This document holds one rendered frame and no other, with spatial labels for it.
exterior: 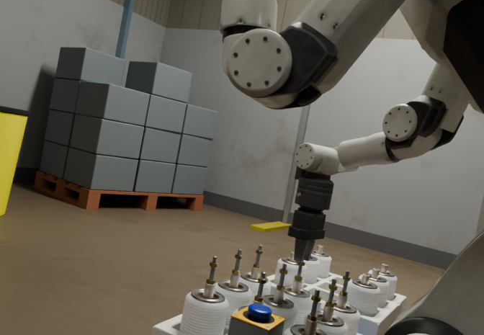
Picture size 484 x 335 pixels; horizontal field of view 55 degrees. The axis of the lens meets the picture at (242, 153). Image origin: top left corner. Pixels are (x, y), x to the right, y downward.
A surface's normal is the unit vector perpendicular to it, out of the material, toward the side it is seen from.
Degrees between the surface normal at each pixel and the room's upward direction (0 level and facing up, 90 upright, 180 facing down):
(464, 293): 90
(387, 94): 90
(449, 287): 90
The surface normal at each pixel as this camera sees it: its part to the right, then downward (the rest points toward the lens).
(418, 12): -0.95, 0.25
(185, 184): 0.77, 0.15
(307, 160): -0.76, -0.13
